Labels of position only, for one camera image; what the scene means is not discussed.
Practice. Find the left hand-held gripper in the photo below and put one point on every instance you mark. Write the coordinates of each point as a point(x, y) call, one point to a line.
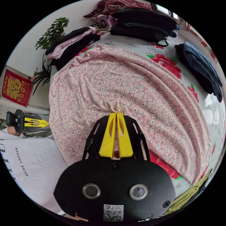
point(19, 121)

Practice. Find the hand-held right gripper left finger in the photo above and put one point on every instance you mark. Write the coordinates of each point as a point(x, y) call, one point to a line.
point(106, 141)

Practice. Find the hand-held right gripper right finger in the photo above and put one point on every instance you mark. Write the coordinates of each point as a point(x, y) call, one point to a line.
point(125, 143)

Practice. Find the pink floral pajama pants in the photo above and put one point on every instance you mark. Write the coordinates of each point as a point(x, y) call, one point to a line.
point(106, 79)

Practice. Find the pile of black and floral clothes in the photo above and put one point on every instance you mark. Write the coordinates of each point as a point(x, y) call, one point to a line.
point(77, 47)

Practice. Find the person's left hand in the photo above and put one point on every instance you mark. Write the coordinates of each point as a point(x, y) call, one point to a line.
point(11, 131)

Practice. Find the person's body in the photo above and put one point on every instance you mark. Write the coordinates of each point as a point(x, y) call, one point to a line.
point(35, 167)

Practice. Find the plant with long narrow leaves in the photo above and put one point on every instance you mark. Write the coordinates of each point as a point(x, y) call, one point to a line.
point(41, 76)

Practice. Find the yellow-green garment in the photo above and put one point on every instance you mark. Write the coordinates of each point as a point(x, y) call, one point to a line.
point(189, 196)

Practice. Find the green leafy plant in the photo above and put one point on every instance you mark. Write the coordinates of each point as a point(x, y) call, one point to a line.
point(53, 33)

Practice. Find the pile of blue and black clothes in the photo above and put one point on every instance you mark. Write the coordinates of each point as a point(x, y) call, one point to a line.
point(197, 61)

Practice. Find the dark red patterned blanket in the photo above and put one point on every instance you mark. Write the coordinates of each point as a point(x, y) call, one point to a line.
point(109, 7)

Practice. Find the red wall calendar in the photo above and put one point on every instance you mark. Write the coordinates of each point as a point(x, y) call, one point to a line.
point(15, 88)

